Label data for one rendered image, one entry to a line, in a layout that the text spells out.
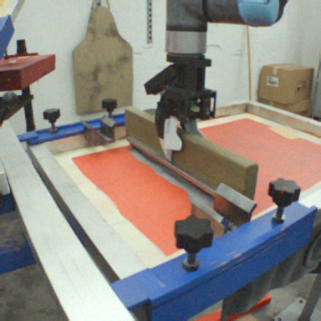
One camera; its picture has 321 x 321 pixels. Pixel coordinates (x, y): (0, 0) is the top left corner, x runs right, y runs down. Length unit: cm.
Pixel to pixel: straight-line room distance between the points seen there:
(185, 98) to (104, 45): 214
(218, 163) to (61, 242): 30
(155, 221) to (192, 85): 24
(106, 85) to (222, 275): 242
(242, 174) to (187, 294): 23
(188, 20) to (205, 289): 41
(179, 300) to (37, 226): 19
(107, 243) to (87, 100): 226
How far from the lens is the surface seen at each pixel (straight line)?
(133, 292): 34
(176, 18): 56
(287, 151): 86
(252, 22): 53
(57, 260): 34
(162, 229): 51
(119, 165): 72
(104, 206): 58
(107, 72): 268
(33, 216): 42
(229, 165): 52
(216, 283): 39
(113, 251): 42
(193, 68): 55
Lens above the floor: 126
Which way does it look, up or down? 25 degrees down
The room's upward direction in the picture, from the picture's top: straight up
